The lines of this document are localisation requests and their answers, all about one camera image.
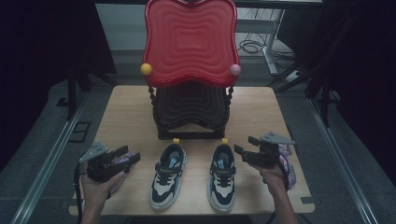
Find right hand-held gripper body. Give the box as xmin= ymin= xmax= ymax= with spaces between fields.
xmin=242 ymin=131 xmax=296 ymax=170

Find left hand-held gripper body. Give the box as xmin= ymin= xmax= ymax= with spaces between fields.
xmin=78 ymin=142 xmax=132 ymax=184

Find navy and white sneaker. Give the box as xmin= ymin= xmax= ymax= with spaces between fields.
xmin=206 ymin=137 xmax=237 ymax=214
xmin=148 ymin=137 xmax=189 ymax=211

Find red and black shoe rack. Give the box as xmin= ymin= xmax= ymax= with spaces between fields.
xmin=139 ymin=0 xmax=243 ymax=141

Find person's left hand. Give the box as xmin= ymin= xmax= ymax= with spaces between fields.
xmin=80 ymin=169 xmax=126 ymax=213

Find person's right hand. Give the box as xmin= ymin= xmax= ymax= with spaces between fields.
xmin=249 ymin=161 xmax=288 ymax=194

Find dark square floor plate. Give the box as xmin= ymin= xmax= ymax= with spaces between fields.
xmin=68 ymin=120 xmax=92 ymax=145

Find black metal stand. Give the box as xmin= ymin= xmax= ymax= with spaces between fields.
xmin=265 ymin=59 xmax=341 ymax=128
xmin=55 ymin=66 xmax=119 ymax=121

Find white power strip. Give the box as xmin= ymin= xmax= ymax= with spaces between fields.
xmin=284 ymin=69 xmax=304 ymax=83

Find metal floor rail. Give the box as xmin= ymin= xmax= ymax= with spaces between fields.
xmin=10 ymin=92 xmax=90 ymax=224
xmin=305 ymin=97 xmax=379 ymax=224

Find black floor cables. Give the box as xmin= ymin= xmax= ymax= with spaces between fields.
xmin=237 ymin=31 xmax=295 ymax=62

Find white desk frame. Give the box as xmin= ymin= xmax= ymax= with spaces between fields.
xmin=235 ymin=8 xmax=286 ymax=77

